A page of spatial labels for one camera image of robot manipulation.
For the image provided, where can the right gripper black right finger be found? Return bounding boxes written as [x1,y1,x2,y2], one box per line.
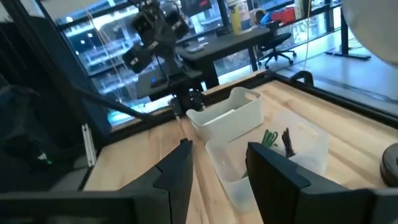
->
[246,141,340,224]

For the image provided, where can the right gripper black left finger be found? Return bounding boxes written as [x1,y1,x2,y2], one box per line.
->
[120,139,194,224]

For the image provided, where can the black cable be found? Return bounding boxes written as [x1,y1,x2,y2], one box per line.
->
[280,126,296,159]

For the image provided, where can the green braided cable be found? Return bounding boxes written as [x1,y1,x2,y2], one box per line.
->
[260,129,280,149]

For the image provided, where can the clear plastic bin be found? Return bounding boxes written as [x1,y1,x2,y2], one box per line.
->
[205,108,330,214]

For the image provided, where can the dark computer monitor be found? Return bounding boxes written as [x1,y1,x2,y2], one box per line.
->
[180,0,215,17]

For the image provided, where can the dark grey desk top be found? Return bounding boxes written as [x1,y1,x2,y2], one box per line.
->
[175,27,272,91]

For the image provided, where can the white yellow wipes canister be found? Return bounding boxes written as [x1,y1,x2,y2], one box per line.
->
[228,0,253,35]

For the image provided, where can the black clamp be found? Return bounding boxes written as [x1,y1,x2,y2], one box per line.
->
[289,70,315,87]

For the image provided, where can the black office chair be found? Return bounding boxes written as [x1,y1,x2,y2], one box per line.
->
[258,20,298,70]

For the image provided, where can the red storage box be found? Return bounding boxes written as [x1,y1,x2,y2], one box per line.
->
[270,6,297,26]

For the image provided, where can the black desk leg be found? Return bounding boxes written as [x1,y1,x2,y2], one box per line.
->
[325,6,373,61]

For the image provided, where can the white plastic handled bin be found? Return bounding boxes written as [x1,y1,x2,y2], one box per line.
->
[185,86,264,144]

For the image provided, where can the silver metal bracket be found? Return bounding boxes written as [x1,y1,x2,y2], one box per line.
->
[81,123,98,168]

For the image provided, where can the black camera on mount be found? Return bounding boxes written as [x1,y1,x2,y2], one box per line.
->
[0,83,65,190]

